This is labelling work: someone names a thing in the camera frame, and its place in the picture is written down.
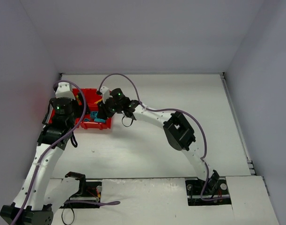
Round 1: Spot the teal lego block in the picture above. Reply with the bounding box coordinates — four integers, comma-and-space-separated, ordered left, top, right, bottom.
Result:
94, 118, 106, 123

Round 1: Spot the teal lego brick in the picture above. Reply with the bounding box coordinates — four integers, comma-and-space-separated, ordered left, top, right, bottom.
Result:
90, 111, 98, 120

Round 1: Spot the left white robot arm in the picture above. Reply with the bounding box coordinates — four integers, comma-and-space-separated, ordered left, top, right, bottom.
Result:
0, 97, 87, 225

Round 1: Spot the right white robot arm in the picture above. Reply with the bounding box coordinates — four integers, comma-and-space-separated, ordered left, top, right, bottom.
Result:
97, 86, 220, 194

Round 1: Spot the red divided bin tray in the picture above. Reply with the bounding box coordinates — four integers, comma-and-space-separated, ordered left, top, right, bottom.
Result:
43, 82, 111, 131

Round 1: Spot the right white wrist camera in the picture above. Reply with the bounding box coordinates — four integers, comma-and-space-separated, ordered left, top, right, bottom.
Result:
96, 86, 111, 104

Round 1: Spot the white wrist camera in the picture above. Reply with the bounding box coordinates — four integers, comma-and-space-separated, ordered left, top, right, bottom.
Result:
96, 86, 111, 104
55, 82, 75, 100

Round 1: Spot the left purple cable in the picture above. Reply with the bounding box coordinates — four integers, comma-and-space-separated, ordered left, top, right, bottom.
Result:
9, 80, 121, 225

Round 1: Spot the purple cable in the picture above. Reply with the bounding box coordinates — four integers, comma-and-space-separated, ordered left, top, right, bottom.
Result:
98, 74, 218, 202
9, 80, 121, 225

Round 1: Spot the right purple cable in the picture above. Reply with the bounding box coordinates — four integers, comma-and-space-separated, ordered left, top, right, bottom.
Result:
98, 74, 218, 202

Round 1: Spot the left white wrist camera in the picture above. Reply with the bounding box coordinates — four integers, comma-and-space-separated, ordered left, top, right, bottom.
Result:
55, 82, 75, 100

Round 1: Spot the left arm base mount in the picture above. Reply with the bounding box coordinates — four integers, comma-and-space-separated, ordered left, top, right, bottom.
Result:
60, 172, 102, 209

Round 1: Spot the black loop cable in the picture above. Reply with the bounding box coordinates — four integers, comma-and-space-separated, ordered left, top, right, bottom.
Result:
60, 203, 76, 224

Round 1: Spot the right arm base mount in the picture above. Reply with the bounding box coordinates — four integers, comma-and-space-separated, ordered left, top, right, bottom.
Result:
185, 170, 232, 206

